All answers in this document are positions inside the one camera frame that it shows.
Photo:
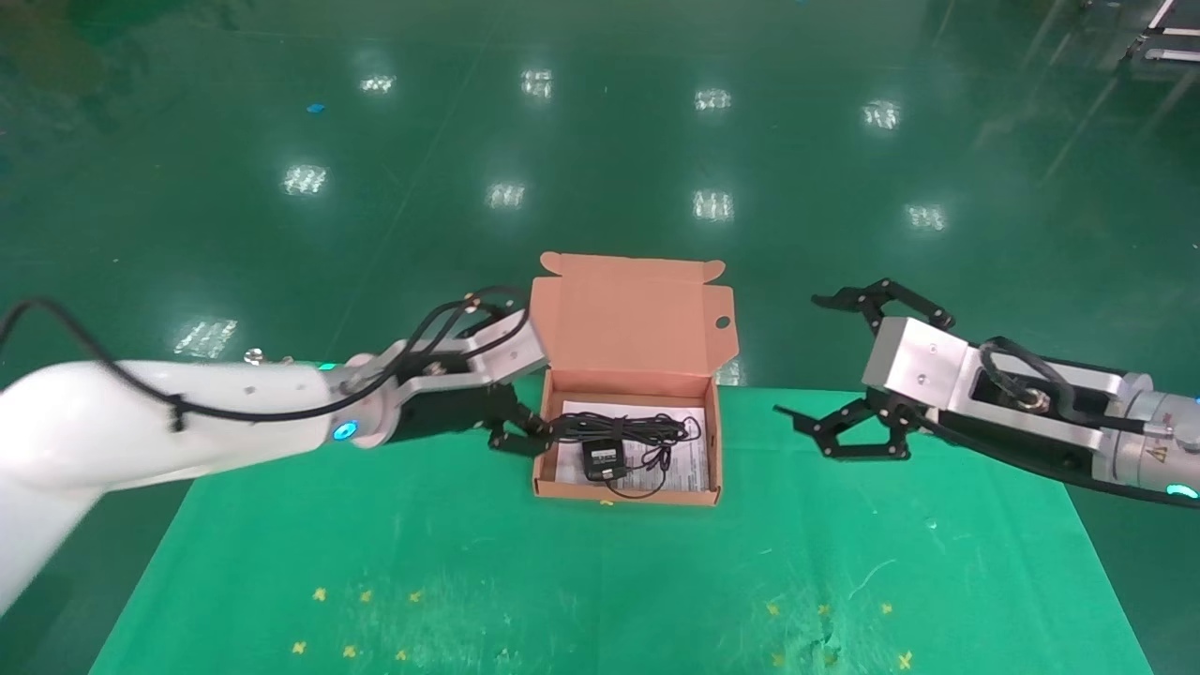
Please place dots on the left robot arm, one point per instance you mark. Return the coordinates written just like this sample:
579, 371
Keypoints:
112, 422

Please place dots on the white metal rack frame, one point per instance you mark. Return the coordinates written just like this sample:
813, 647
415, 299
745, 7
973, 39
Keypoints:
1167, 54

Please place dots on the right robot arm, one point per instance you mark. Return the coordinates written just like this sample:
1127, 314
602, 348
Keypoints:
1158, 441

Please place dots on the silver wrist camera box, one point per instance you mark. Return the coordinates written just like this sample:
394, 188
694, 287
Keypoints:
497, 356
919, 366

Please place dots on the metal binder clip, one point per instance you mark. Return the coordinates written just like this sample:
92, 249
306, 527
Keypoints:
255, 355

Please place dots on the green table mat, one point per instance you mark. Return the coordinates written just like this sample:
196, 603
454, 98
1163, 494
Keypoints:
562, 581

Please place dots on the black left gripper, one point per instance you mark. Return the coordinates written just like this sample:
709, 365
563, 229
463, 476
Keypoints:
441, 417

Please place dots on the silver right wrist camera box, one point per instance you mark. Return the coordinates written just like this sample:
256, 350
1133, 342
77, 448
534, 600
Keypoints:
919, 366

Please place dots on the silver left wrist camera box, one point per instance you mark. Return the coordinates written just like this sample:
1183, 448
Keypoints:
497, 356

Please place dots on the white printed instruction sheet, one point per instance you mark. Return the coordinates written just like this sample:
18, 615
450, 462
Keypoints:
689, 469

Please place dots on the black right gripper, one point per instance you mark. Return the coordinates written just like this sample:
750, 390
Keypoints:
1022, 450

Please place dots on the orange cardboard box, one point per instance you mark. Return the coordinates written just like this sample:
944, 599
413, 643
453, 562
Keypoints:
628, 323

